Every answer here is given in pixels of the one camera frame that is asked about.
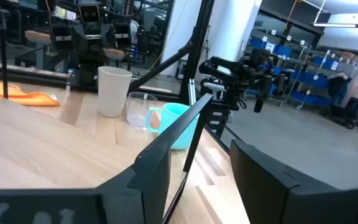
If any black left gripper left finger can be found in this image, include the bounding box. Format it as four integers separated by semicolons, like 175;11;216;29
97;145;172;224

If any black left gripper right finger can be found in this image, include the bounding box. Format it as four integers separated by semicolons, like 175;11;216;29
230;139;358;224

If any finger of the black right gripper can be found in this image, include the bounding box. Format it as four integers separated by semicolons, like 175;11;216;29
99;23;117;43
69;24;88;44

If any tall off-white cup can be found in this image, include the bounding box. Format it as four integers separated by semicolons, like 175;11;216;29
97;66;133;118

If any teal mug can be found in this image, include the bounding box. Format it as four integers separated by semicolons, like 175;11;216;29
145;103;200;151

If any clear glass cup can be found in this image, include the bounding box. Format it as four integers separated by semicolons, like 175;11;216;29
125;91;158;131

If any round wooden stool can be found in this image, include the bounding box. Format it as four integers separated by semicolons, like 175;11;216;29
103;47;126;61
24;30;53;44

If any orange cloth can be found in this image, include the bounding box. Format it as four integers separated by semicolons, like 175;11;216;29
0;68;61;107

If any black wheeled chair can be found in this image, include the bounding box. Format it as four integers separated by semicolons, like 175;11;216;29
320;72;358;130

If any storage rack with blue bins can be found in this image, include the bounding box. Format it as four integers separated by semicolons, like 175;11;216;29
244;27;358;110

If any long ceiling light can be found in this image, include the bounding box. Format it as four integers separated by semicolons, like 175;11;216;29
311;21;358;29

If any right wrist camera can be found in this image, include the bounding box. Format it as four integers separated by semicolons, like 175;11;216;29
78;1;101;25

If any black aluminium rig frame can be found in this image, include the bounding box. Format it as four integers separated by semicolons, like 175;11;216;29
0;0;248;156

